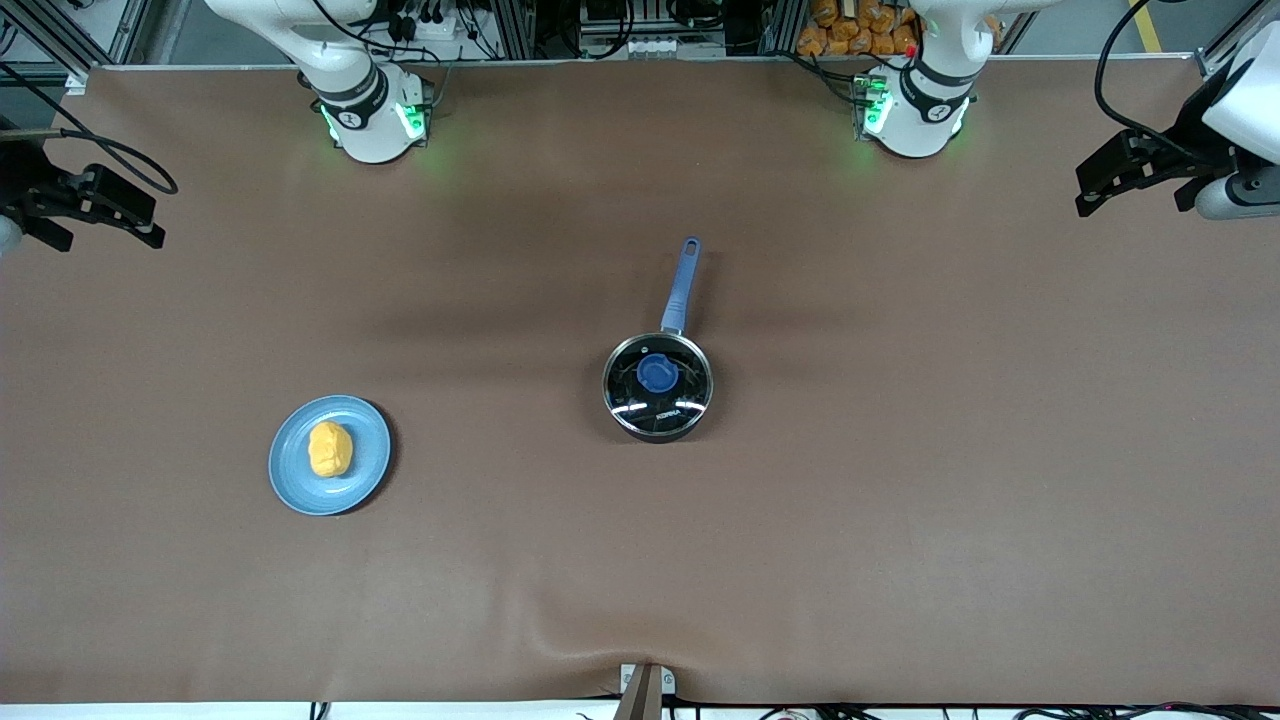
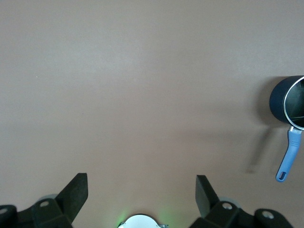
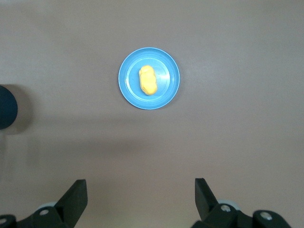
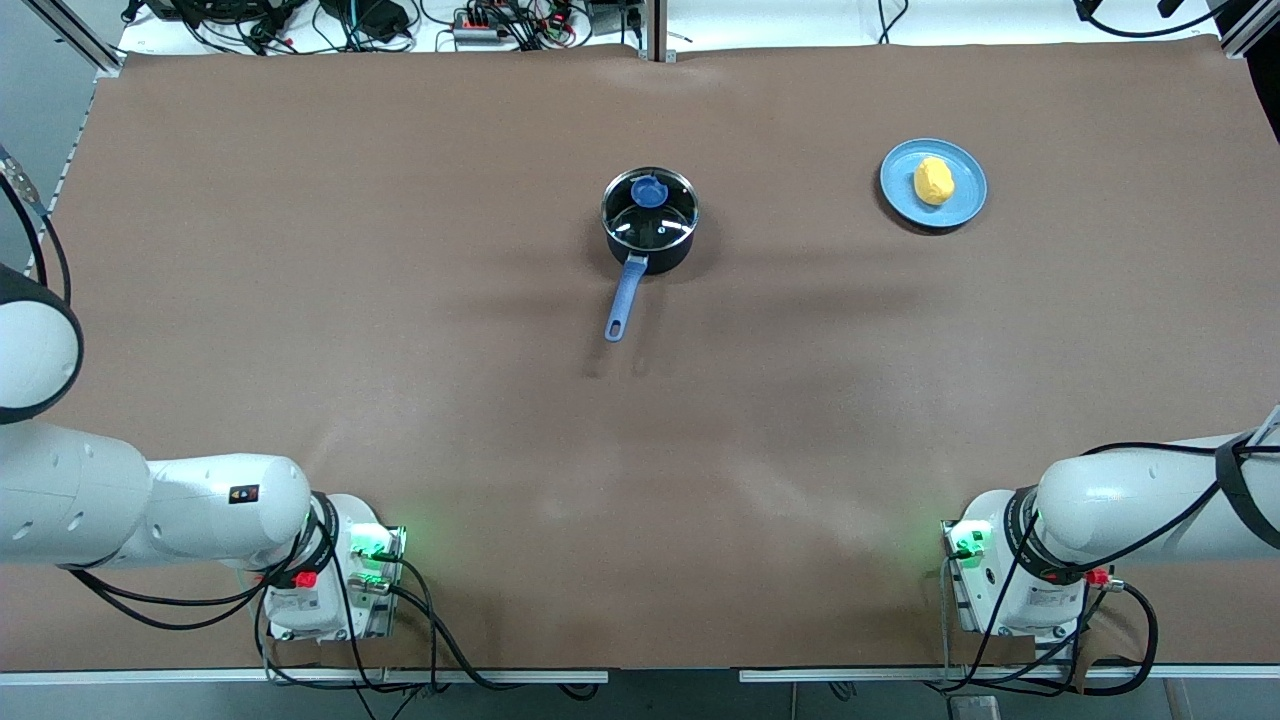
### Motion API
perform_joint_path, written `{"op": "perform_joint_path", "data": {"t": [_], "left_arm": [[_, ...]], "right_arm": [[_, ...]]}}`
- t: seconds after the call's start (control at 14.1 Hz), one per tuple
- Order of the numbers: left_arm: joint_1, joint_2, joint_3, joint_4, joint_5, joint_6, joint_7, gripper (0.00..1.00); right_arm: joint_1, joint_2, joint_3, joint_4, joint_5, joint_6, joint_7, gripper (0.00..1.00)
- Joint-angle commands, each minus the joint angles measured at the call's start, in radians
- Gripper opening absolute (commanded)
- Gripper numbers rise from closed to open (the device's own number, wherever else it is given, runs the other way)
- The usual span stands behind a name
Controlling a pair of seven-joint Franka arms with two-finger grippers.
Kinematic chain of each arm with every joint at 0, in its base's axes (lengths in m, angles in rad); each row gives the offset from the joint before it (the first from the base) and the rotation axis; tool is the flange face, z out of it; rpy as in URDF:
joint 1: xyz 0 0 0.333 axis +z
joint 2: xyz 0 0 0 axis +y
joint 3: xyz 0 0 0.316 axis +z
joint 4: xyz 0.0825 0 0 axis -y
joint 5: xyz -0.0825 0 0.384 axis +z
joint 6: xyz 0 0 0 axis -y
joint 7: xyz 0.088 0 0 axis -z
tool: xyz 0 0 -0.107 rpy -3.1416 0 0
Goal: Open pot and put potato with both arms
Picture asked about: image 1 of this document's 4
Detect yellow potato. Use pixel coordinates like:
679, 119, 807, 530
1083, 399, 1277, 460
307, 421, 354, 479

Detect glass lid with blue knob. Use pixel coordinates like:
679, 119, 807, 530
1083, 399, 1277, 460
605, 337, 713, 438

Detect bag of orange round items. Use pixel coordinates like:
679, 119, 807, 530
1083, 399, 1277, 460
795, 0, 921, 58

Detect black plugs on socket strip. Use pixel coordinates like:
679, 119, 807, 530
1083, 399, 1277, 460
383, 0, 467, 43

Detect blue round plate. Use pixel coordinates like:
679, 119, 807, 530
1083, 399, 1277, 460
268, 395, 393, 517

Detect white power strip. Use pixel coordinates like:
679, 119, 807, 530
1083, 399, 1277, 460
578, 33, 717, 58

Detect brown table mat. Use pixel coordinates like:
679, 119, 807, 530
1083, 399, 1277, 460
0, 60, 1280, 706

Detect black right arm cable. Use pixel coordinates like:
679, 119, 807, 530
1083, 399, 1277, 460
0, 62, 180, 197

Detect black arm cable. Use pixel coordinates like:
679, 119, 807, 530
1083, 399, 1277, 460
1093, 0, 1201, 153
0, 62, 180, 197

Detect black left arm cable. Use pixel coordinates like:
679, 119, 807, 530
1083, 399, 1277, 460
1093, 0, 1201, 153

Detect aluminium extrusion frame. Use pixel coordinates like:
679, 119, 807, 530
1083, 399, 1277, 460
0, 0, 1280, 96

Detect black pot with blue handle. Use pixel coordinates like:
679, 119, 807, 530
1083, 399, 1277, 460
603, 236, 715, 444

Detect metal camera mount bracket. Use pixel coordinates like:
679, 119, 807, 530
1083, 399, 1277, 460
618, 662, 677, 720

